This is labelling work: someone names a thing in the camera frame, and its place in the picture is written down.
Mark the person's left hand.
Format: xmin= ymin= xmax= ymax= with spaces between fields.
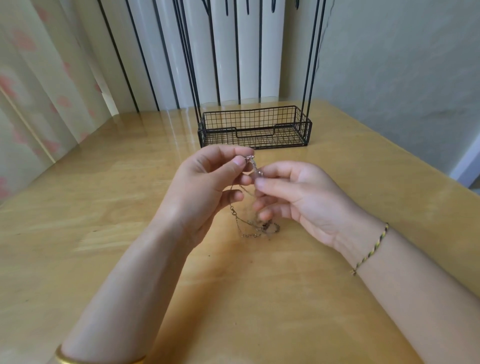
xmin=150 ymin=144 xmax=257 ymax=250

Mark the person's right hand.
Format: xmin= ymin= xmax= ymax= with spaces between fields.
xmin=239 ymin=160 xmax=385 ymax=269

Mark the chain necklace with pendant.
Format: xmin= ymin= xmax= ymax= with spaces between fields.
xmin=228 ymin=152 xmax=282 ymax=241

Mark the black wire jewelry rack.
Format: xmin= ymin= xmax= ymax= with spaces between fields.
xmin=171 ymin=0 xmax=337 ymax=150

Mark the person's left forearm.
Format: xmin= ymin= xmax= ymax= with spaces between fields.
xmin=46 ymin=219 xmax=192 ymax=364

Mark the person's right forearm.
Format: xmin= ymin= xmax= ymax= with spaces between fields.
xmin=352 ymin=227 xmax=480 ymax=364

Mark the white black-striped curtain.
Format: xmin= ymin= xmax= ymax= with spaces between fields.
xmin=70 ymin=0 xmax=288 ymax=114

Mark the pink floral curtain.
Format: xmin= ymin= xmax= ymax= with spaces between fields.
xmin=0 ymin=0 xmax=117 ymax=202

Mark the gold bangle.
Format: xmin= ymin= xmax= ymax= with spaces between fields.
xmin=53 ymin=344 xmax=147 ymax=364

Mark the braided cord bracelet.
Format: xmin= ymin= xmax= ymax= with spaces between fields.
xmin=351 ymin=222 xmax=391 ymax=277

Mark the white door frame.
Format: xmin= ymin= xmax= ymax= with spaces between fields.
xmin=449 ymin=133 xmax=480 ymax=190

